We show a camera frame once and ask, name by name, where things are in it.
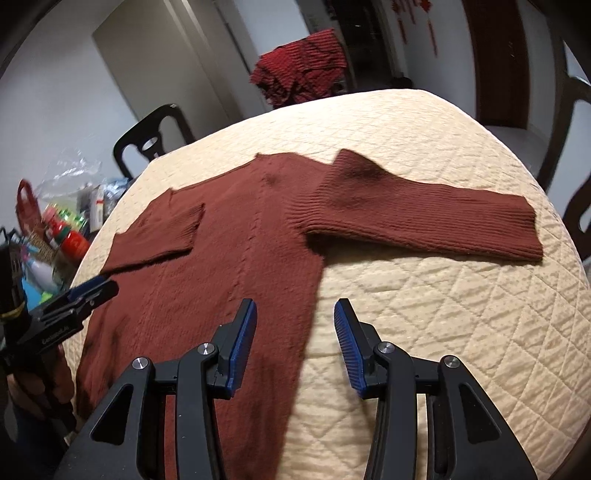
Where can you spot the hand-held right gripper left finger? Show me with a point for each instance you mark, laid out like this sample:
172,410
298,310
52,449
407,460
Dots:
240,341

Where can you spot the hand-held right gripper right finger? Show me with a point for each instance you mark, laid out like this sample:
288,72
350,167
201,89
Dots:
347,341

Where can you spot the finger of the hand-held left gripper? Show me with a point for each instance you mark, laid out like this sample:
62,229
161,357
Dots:
69,307

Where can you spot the rust brown knit sweater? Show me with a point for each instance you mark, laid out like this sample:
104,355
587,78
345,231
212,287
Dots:
231,230

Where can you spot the person's left hand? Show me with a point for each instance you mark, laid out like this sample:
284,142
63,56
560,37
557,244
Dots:
55,383

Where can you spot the blue cloth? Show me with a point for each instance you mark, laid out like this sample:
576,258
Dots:
32,291

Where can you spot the red bottle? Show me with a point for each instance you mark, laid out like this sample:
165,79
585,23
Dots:
71,242

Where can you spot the red bag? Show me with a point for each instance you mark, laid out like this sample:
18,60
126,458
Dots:
25,212

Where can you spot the beige quilted blanket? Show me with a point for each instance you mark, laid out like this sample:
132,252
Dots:
438,323

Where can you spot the clear plastic bag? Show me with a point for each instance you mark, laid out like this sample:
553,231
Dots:
69,170

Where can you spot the black chair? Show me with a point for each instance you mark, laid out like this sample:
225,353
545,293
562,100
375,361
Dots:
173,122

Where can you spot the grey door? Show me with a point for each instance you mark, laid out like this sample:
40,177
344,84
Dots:
161,60

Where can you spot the red checkered cloth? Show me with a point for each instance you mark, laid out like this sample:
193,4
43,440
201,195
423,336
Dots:
300,69

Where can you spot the dark wooden chair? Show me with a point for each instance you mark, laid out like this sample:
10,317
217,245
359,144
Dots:
561,115

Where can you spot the brown wooden door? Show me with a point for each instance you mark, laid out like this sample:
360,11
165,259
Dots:
498,60

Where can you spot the red hanging decoration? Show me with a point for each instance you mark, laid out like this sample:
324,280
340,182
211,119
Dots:
429,18

